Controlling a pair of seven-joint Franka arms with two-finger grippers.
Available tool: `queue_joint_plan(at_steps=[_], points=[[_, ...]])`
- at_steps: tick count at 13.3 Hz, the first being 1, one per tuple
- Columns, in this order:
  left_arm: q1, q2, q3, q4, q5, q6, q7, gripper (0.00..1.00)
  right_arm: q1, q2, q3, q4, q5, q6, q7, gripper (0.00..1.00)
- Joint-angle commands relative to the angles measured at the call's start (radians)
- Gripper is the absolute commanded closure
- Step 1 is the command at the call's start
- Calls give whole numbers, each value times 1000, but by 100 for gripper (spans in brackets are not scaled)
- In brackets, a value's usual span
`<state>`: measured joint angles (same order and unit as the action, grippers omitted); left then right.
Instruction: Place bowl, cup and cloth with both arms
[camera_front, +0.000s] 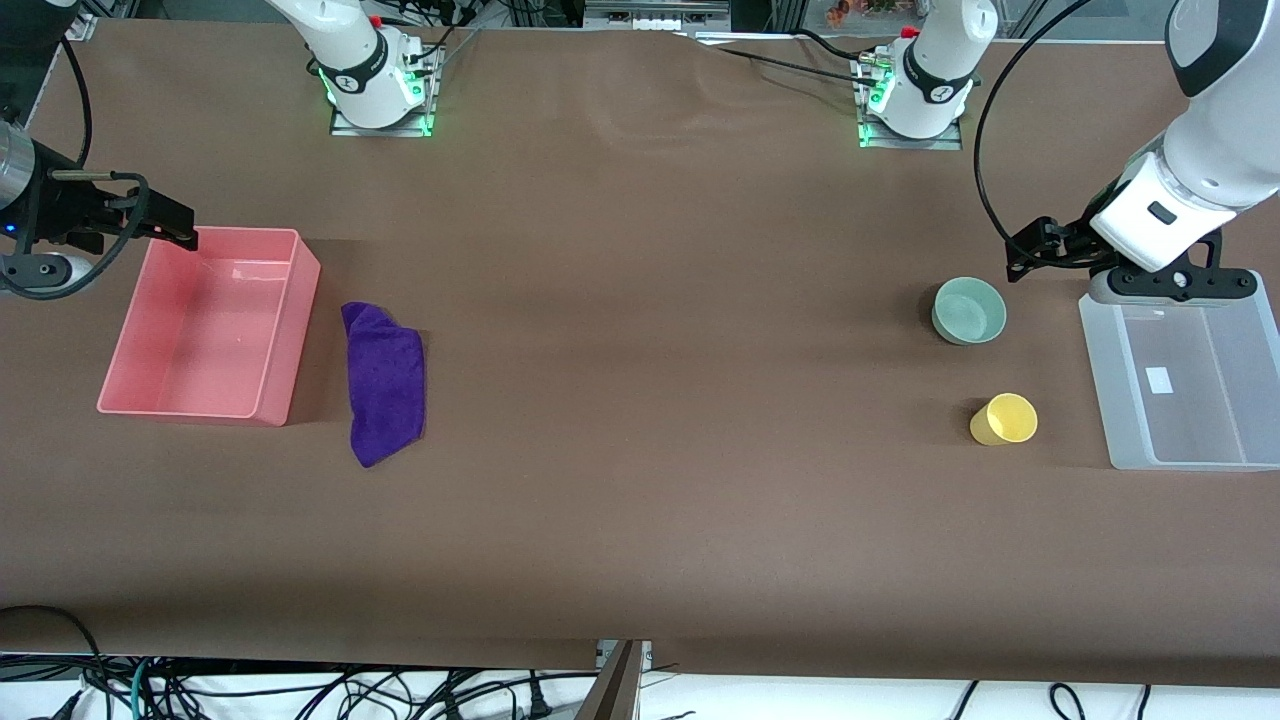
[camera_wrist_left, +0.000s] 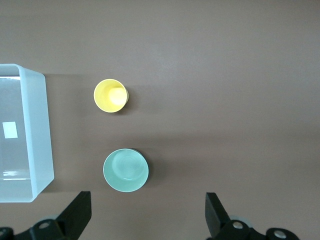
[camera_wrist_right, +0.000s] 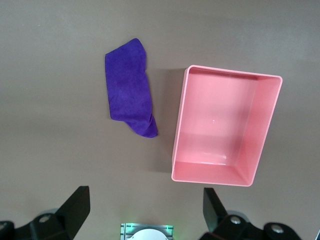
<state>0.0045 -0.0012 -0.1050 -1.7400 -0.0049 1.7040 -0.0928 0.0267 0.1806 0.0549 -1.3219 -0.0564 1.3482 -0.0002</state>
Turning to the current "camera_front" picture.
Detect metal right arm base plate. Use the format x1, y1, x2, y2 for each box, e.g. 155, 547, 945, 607
330, 45, 439, 138

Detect grey post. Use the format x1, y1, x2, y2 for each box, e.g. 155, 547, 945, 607
578, 640, 646, 720

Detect thick black cable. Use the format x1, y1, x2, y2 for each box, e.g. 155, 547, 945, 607
0, 605, 106, 696

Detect black cable across table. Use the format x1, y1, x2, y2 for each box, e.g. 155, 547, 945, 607
795, 28, 886, 66
690, 35, 881, 89

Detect clear plastic bin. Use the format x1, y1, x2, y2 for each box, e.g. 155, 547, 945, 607
1078, 292, 1280, 471

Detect purple cloth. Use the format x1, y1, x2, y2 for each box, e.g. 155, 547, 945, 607
341, 301, 427, 469

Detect yellow cup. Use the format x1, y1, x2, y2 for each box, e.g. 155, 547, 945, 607
969, 393, 1039, 447

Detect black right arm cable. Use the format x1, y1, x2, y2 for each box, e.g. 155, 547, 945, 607
0, 35, 152, 301

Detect green bowl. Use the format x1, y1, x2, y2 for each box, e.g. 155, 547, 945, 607
931, 276, 1008, 346

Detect pink plastic bin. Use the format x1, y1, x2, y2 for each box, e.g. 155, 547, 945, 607
97, 227, 322, 428

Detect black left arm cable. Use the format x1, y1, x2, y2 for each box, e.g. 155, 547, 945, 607
974, 0, 1106, 269

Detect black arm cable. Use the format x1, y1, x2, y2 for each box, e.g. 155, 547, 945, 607
0, 35, 152, 301
974, 0, 1106, 269

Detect orange items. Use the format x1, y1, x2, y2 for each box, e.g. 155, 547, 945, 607
825, 0, 906, 28

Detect grey power strip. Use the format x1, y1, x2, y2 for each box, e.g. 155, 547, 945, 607
585, 0, 733, 31

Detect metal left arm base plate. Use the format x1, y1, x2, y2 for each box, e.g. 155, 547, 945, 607
858, 55, 964, 151

